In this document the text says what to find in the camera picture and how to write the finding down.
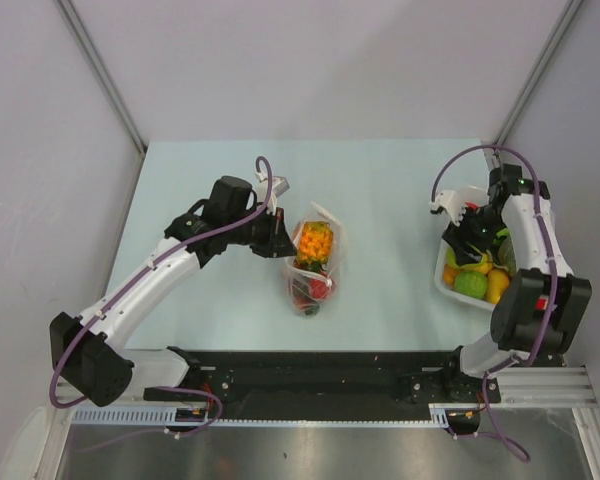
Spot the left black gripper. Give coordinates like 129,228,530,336
226,204,297,258

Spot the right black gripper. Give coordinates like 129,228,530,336
442,202,507,264

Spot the orange toy pineapple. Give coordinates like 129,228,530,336
294,221,334,273

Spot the clear zip top bag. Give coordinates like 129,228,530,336
282,202,348,317

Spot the green toy apple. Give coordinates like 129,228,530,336
445,248,459,269

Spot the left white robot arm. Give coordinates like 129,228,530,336
49,173,296,408

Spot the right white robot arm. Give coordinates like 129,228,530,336
430,164,592,401

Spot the light green toy guava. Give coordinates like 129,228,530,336
453,271,488,300

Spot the green toy melon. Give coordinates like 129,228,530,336
497,236,517,275

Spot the white plastic fruit basket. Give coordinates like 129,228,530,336
434,186,516,312

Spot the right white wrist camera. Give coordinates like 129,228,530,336
429,187,472,226

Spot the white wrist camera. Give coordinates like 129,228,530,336
254,172,289,203
429,187,472,226

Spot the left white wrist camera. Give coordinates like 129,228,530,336
254,172,289,203

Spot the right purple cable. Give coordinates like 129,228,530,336
429,144,561,461

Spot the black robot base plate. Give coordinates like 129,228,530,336
143,348,501,422

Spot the white slotted cable duct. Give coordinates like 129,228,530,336
72,405,449,428

